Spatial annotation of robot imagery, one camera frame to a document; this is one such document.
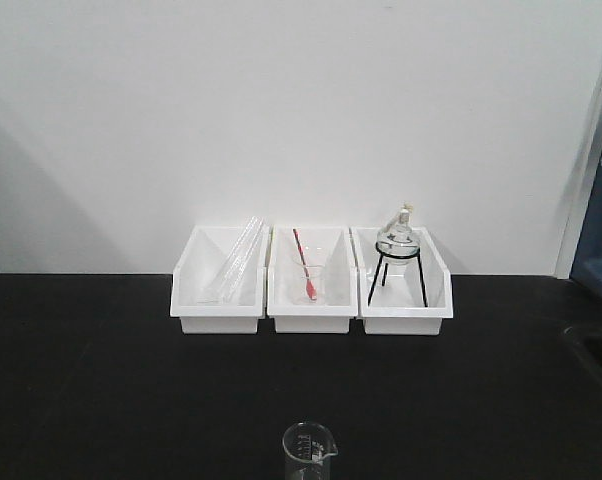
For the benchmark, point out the left white plastic bin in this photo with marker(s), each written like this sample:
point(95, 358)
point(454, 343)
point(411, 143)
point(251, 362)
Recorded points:
point(201, 259)

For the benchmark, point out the clear glass beaker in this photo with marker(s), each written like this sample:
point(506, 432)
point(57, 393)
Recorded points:
point(308, 448)

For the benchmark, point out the white plastic bin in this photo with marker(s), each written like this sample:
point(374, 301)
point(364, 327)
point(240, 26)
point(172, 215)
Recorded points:
point(412, 299)
point(326, 245)
point(201, 259)

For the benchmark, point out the red white stirring rod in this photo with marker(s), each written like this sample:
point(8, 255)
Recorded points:
point(309, 286)

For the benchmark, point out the middle white plastic bin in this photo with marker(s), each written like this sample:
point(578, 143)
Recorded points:
point(326, 245)

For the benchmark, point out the right white plastic bin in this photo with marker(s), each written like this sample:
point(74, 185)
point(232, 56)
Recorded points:
point(412, 299)

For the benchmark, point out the clear glass tubes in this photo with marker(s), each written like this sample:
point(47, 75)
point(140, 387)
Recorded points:
point(222, 288)

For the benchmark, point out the glass alcohol lamp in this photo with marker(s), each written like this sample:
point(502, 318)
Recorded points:
point(396, 240)

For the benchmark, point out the small beaker in bin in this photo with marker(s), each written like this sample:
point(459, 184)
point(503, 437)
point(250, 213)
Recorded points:
point(297, 289)

